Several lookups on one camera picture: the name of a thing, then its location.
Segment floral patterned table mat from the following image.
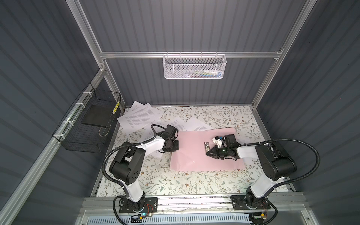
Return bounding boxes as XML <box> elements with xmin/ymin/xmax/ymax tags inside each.
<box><xmin>95</xmin><ymin>105</ymin><xmax>290</xmax><ymax>197</ymax></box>

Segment pens in white basket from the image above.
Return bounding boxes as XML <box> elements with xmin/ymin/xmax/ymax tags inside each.
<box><xmin>187</xmin><ymin>70</ymin><xmax>223</xmax><ymax>79</ymax></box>

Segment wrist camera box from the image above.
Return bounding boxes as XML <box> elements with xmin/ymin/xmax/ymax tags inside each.
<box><xmin>212</xmin><ymin>136</ymin><xmax>227</xmax><ymax>148</ymax></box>
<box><xmin>165</xmin><ymin>125</ymin><xmax>179</xmax><ymax>139</ymax></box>

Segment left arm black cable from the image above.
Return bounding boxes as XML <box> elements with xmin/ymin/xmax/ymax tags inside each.
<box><xmin>102</xmin><ymin>123</ymin><xmax>167</xmax><ymax>225</ymax></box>

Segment horizontal aluminium frame bar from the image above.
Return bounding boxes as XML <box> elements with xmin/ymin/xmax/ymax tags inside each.
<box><xmin>99</xmin><ymin>51</ymin><xmax>282</xmax><ymax>59</ymax></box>

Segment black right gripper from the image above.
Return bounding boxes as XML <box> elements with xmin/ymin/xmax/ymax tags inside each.
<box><xmin>206</xmin><ymin>146</ymin><xmax>231</xmax><ymax>159</ymax></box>

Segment metal folder clip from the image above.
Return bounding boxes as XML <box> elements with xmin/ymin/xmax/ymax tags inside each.
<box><xmin>204</xmin><ymin>142</ymin><xmax>210</xmax><ymax>152</ymax></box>

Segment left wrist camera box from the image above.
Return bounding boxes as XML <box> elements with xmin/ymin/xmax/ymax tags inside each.
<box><xmin>165</xmin><ymin>125</ymin><xmax>179</xmax><ymax>139</ymax></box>

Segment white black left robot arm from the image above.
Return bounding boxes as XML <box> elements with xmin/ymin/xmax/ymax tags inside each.
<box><xmin>101</xmin><ymin>124</ymin><xmax>179</xmax><ymax>212</ymax></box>

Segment black wire basket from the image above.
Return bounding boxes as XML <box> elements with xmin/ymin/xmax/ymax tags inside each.
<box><xmin>53</xmin><ymin>84</ymin><xmax>122</xmax><ymax>153</ymax></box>

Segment black foam pad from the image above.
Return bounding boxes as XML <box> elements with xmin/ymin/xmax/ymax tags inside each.
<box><xmin>82</xmin><ymin>105</ymin><xmax>113</xmax><ymax>128</ymax></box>

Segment white vented cable duct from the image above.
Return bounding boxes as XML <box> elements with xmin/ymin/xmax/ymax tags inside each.
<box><xmin>85</xmin><ymin>213</ymin><xmax>251</xmax><ymax>225</ymax></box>

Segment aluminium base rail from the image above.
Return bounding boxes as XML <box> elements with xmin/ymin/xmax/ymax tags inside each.
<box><xmin>80</xmin><ymin>192</ymin><xmax>309</xmax><ymax>214</ymax></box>

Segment yellow marker pen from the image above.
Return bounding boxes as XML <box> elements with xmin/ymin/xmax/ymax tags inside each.
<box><xmin>112</xmin><ymin>101</ymin><xmax>120</xmax><ymax>114</ymax></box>

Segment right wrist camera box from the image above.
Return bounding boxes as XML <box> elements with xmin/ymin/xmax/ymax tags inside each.
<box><xmin>212</xmin><ymin>136</ymin><xmax>227</xmax><ymax>148</ymax></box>

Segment aluminium corner frame post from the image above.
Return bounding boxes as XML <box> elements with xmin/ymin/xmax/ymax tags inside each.
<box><xmin>66</xmin><ymin>0</ymin><xmax>126</xmax><ymax>108</ymax></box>

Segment pink file folder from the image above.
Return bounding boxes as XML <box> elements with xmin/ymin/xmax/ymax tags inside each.
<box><xmin>170</xmin><ymin>127</ymin><xmax>245</xmax><ymax>172</ymax></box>

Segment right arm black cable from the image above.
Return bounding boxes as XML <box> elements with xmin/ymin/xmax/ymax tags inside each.
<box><xmin>244</xmin><ymin>138</ymin><xmax>321</xmax><ymax>225</ymax></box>

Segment white wire mesh basket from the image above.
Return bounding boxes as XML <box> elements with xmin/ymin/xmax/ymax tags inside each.
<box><xmin>162</xmin><ymin>56</ymin><xmax>227</xmax><ymax>79</ymax></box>

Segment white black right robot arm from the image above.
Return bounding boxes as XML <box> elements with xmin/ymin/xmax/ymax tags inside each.
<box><xmin>204</xmin><ymin>134</ymin><xmax>297</xmax><ymax>210</ymax></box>

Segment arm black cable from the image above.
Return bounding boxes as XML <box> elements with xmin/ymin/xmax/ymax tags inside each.
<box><xmin>102</xmin><ymin>123</ymin><xmax>167</xmax><ymax>225</ymax></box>
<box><xmin>244</xmin><ymin>138</ymin><xmax>321</xmax><ymax>225</ymax></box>

